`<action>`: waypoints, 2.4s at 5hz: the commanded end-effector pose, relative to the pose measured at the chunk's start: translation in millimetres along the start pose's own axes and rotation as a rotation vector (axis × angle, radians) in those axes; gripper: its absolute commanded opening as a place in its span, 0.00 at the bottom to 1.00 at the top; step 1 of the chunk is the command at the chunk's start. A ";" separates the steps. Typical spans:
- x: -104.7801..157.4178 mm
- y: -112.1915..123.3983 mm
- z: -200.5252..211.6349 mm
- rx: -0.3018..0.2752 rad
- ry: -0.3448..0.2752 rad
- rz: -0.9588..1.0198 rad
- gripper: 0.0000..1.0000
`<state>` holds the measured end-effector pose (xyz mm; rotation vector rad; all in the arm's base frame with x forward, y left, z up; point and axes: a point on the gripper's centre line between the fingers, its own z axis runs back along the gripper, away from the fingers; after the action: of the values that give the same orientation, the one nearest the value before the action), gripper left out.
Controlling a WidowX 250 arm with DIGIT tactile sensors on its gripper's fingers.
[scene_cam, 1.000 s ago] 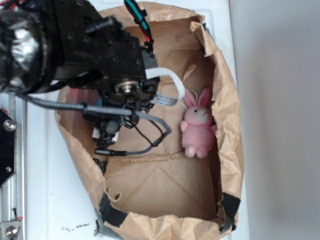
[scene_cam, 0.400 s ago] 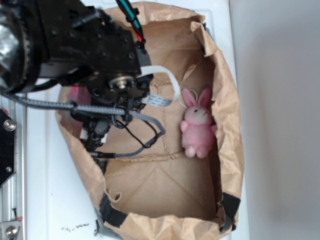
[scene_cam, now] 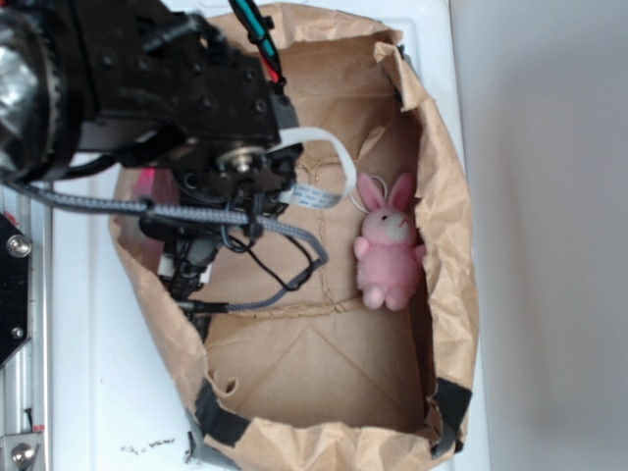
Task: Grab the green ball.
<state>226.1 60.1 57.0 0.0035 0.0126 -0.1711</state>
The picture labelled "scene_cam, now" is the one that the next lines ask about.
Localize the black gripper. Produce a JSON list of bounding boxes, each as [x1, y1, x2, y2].
[[139, 141, 300, 303]]

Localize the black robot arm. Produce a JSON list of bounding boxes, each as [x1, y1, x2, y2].
[[1, 1, 303, 301]]

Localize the pink plush bunny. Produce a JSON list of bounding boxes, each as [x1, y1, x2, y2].
[[353, 173, 426, 311]]

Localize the brown paper bag liner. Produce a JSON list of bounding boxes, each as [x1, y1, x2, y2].
[[110, 3, 479, 470]]

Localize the white flat ribbon cable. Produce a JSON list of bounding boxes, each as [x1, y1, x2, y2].
[[267, 126, 359, 210]]

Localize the grey braided cable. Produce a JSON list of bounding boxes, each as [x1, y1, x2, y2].
[[7, 181, 329, 315]]

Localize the red green black wire bundle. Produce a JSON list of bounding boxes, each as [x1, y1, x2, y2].
[[226, 0, 290, 99]]

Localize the black mounting bracket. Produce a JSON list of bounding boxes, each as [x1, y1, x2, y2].
[[0, 211, 33, 367]]

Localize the aluminium frame rail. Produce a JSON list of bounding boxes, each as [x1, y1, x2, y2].
[[1, 187, 51, 470]]

